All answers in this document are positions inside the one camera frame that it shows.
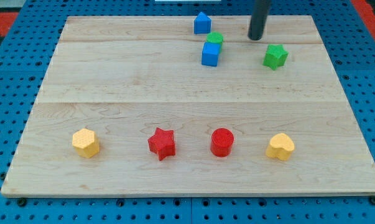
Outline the wooden board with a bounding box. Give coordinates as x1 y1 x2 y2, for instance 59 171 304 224
1 16 375 198

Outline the blue triangle block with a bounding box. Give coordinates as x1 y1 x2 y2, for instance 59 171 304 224
193 12 211 34

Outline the green cylinder block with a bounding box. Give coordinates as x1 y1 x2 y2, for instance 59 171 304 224
206 32 224 52

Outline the green star block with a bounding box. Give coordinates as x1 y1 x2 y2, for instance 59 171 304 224
262 44 289 70

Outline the blue cube block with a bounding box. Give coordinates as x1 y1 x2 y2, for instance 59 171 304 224
201 42 221 67

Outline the red cylinder block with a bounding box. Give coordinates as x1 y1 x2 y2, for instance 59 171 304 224
210 128 234 157

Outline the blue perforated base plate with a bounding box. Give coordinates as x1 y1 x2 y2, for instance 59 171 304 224
0 1 375 223

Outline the yellow heart block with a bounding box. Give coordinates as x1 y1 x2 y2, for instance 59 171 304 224
266 133 295 161

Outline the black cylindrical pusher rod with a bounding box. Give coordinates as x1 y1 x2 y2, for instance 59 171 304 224
248 0 272 40

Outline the red star block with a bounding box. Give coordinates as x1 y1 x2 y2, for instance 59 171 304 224
147 128 176 161

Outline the yellow hexagon block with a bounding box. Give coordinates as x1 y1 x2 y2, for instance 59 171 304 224
72 128 100 159

